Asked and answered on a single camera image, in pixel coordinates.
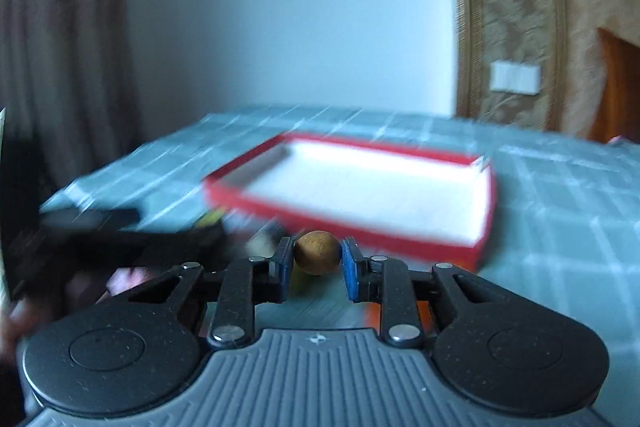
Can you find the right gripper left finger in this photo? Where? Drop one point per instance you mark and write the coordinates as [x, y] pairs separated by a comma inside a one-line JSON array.
[[186, 292]]

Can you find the brown wooden headboard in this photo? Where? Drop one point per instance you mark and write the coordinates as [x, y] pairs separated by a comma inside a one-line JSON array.
[[617, 116]]

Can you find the red shallow cardboard box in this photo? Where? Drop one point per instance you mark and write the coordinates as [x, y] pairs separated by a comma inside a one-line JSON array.
[[422, 203]]

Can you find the teal checked bed sheet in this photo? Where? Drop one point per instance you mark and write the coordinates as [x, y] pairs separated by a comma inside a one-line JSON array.
[[565, 233]]

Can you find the small brown round fruit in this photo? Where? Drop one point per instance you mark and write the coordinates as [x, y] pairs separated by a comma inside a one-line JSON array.
[[317, 252]]

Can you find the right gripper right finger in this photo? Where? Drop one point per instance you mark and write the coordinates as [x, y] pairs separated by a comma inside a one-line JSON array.
[[438, 308]]

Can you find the white wall switch panel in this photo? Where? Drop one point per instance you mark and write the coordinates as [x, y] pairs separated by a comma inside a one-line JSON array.
[[515, 78]]

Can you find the beige patterned curtain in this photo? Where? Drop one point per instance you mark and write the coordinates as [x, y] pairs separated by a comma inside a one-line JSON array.
[[67, 83]]

